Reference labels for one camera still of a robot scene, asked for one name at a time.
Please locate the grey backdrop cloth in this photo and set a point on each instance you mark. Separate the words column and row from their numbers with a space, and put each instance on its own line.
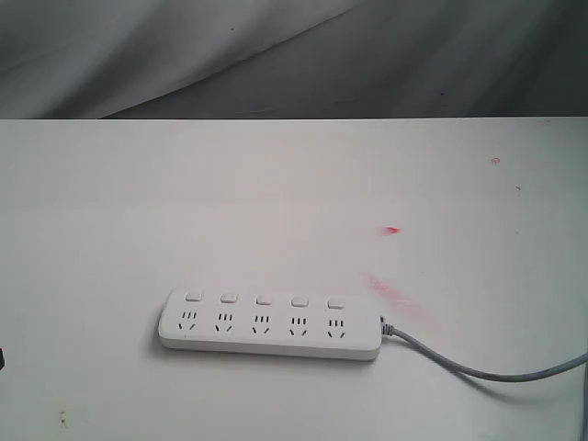
column 292, row 59

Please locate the white five-outlet power strip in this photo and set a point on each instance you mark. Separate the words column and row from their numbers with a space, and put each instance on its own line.
column 273, row 324

